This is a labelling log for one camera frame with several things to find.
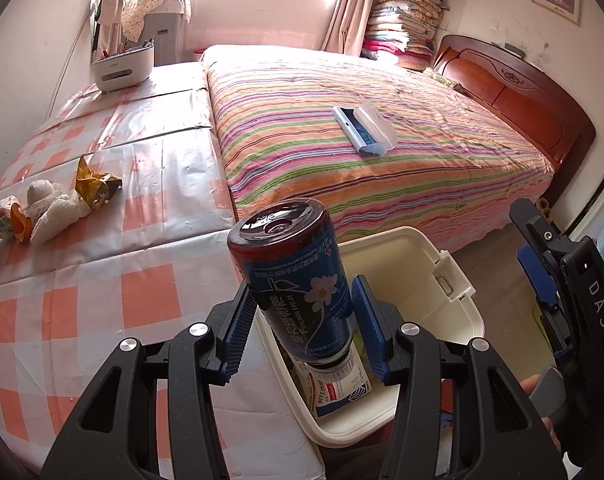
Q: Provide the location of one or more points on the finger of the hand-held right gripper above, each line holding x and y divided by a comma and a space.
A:
534, 227
537, 275

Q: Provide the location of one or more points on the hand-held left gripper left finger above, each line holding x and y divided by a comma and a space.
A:
237, 335

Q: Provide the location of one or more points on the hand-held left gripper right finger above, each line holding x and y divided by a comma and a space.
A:
369, 330

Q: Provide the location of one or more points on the white blue medicine box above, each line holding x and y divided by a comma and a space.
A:
339, 390

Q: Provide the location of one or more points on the cream plastic bin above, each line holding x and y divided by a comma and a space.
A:
422, 280

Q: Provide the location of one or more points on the dark blue drink can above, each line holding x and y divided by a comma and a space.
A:
292, 270

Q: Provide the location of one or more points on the white lacy sock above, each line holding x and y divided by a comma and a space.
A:
57, 215

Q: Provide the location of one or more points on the orange peel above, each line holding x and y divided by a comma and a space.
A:
19, 225

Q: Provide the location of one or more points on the person's right hand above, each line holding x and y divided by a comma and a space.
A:
529, 384

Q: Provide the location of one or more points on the pair of slippers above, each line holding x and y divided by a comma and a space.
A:
542, 206

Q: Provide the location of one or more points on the green plastic basket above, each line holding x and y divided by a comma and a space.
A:
539, 317

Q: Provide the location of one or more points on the wooden headboard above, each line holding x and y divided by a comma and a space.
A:
522, 95

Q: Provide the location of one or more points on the orange white checked tablecloth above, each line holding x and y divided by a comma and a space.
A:
132, 240

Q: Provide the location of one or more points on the floral pillow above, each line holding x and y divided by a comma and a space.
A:
439, 77

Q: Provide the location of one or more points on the grey item on headboard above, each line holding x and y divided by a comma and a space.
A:
512, 50

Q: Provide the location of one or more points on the white long box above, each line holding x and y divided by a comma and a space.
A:
379, 125

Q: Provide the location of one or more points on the yellow brown snack wrapper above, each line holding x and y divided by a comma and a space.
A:
94, 185

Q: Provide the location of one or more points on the striped bed sheet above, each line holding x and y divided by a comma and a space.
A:
292, 125

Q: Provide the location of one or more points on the stack of folded quilts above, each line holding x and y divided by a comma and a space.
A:
402, 20

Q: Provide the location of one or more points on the pink curtain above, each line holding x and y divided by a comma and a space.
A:
114, 5
347, 20

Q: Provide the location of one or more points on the small red stool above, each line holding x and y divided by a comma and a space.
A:
199, 54

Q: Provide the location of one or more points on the white desktop organizer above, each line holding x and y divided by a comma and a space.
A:
122, 72

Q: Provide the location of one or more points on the white floor appliance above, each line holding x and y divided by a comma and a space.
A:
167, 40

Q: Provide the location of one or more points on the floral cloth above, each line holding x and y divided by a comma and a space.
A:
147, 5

